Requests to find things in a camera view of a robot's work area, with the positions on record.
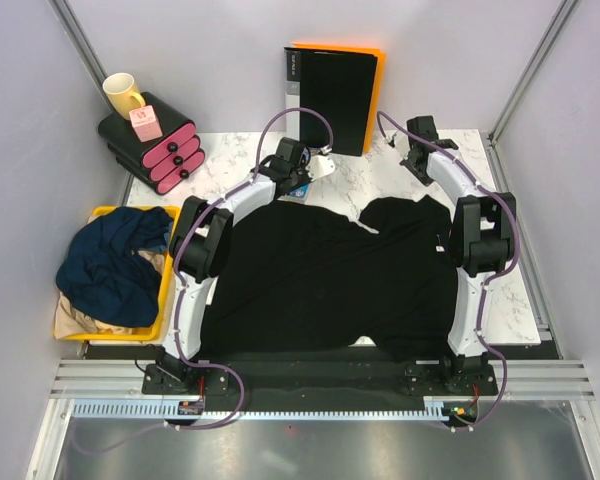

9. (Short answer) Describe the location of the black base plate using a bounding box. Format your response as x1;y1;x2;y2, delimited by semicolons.
84;342;564;399

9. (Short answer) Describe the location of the beige t-shirt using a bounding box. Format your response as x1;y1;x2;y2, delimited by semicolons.
53;250;168;343

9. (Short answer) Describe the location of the pink cube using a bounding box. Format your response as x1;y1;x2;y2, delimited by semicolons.
129;105;163;142

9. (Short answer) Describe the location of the black t-shirt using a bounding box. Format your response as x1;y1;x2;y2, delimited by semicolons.
201;197;458;360

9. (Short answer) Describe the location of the yellow plastic bin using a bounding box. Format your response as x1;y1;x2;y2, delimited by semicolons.
53;206;180;343

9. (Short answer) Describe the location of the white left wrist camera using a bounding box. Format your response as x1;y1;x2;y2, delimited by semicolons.
306;155;336;183

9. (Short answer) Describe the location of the yellow mug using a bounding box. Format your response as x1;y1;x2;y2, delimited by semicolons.
102;72;146;120

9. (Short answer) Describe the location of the aluminium frame rail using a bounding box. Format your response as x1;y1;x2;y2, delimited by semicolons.
51;359;594;400

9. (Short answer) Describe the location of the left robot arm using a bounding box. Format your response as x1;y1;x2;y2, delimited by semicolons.
155;138;312;393

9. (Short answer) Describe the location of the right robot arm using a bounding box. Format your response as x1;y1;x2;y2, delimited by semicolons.
392;116;519;395

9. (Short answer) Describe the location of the blue paperback book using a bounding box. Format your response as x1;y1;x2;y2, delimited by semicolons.
281;147;324;203

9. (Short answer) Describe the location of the grey cable duct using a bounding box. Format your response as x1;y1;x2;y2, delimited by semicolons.
72;398;460;422

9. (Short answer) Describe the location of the pink drawer unit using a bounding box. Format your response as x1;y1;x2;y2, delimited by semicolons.
98;92;205;195

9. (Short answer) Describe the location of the navy blue t-shirt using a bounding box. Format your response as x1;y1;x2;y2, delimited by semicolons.
56;207;173;327

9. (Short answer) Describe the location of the black and orange file folder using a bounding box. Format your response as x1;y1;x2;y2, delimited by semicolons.
285;43;386;156

